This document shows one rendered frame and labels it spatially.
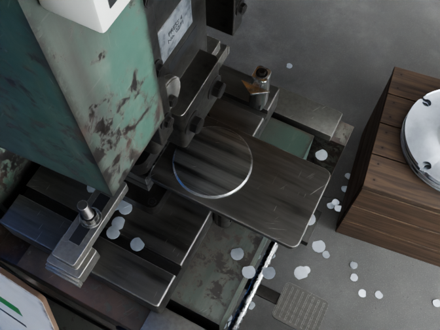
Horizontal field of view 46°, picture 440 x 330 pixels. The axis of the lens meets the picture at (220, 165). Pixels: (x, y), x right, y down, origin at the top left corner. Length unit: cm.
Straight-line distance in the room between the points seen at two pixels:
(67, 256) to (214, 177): 25
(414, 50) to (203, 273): 138
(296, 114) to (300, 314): 57
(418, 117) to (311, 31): 74
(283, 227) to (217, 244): 17
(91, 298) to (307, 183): 41
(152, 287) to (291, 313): 62
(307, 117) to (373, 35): 105
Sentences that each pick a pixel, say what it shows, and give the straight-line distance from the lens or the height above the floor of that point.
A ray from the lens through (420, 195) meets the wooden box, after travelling 134.
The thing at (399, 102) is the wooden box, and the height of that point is 35.
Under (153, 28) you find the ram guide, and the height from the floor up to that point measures 117.
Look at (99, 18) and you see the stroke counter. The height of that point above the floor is 131.
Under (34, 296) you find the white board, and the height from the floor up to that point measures 58.
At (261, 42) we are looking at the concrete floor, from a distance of 194.
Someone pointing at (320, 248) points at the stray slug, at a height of 65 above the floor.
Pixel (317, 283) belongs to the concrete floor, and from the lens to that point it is 157.
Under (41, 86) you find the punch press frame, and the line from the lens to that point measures 36.
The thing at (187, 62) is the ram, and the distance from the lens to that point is 65.
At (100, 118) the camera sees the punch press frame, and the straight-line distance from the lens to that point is 40.
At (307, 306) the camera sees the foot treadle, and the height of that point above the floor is 16.
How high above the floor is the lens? 150
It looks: 64 degrees down
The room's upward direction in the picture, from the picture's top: straight up
